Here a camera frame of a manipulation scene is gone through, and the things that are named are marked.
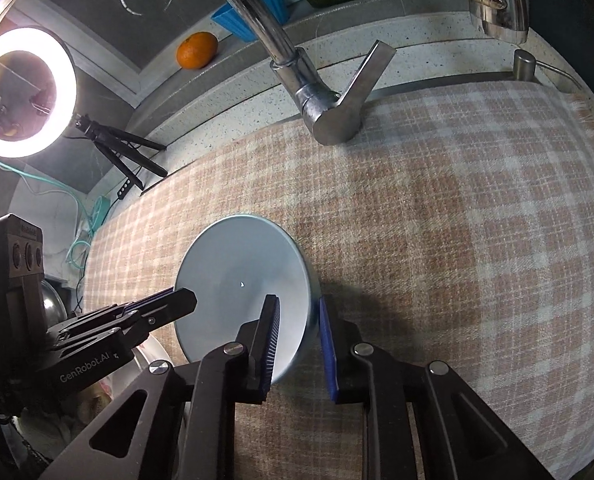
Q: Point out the white plate with gold print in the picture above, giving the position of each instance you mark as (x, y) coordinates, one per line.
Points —
(149, 352)

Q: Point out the steel sink knob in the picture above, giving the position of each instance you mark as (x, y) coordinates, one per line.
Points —
(524, 65)

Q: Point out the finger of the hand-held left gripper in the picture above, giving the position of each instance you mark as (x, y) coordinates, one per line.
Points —
(152, 297)
(167, 307)

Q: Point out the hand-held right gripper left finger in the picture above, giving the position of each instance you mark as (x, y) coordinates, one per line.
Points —
(272, 345)

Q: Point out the beige checked cloth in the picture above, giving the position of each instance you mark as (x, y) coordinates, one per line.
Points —
(427, 240)

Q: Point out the light blue bowl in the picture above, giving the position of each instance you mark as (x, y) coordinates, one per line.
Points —
(237, 270)

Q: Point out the orange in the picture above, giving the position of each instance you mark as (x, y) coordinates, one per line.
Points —
(197, 50)

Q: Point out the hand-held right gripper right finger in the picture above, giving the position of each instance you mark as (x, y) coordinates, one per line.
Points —
(327, 350)

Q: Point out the large steel bowl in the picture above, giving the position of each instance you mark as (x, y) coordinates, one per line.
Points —
(54, 305)

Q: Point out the chrome faucet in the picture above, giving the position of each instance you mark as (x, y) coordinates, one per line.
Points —
(322, 105)

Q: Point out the person's left hand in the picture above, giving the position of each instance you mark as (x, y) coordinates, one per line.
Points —
(89, 405)

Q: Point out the blue plastic container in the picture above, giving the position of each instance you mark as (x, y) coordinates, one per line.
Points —
(242, 20)

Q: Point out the black tripod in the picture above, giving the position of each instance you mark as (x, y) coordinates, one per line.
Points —
(122, 152)

